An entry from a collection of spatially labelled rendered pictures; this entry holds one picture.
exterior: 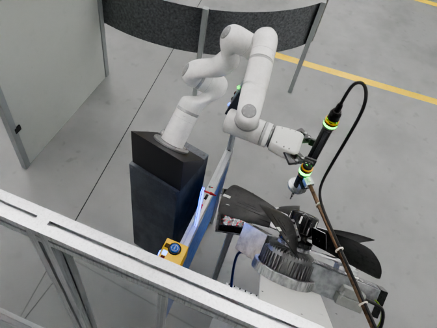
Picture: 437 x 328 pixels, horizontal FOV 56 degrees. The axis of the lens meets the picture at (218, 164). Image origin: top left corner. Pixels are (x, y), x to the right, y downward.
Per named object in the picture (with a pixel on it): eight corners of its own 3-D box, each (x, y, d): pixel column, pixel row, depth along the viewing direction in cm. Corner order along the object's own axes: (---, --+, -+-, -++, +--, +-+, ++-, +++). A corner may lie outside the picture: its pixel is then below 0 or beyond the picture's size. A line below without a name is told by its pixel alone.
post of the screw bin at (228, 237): (214, 284, 273) (235, 229, 209) (210, 283, 274) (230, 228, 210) (215, 280, 275) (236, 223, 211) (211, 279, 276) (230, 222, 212)
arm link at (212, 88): (174, 104, 205) (196, 60, 200) (205, 119, 212) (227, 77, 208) (179, 109, 194) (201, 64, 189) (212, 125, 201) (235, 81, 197)
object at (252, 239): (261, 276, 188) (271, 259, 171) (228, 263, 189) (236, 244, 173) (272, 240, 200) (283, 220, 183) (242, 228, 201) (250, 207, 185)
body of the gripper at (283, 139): (269, 132, 142) (300, 144, 141) (261, 153, 136) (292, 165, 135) (275, 118, 136) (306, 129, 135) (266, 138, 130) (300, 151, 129)
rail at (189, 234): (166, 296, 187) (166, 290, 180) (158, 293, 187) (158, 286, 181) (231, 156, 240) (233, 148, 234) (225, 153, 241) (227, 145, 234)
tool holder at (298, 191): (311, 198, 149) (319, 183, 141) (292, 200, 147) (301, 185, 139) (302, 177, 154) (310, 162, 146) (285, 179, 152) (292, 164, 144)
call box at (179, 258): (172, 289, 170) (173, 280, 161) (149, 280, 171) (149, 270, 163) (186, 256, 179) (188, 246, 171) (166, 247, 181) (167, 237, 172)
